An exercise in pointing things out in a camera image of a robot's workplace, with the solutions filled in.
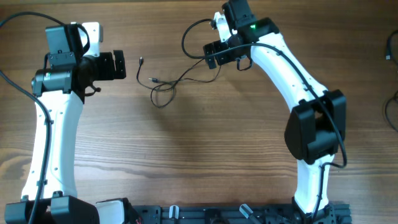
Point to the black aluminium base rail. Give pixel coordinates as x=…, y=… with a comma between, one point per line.
x=217, y=214

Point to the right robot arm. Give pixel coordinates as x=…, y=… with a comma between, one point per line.
x=316, y=126

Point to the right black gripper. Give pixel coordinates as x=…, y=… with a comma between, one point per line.
x=219, y=53

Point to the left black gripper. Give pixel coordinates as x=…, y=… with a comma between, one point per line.
x=109, y=73

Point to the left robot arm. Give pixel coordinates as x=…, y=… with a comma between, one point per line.
x=74, y=62

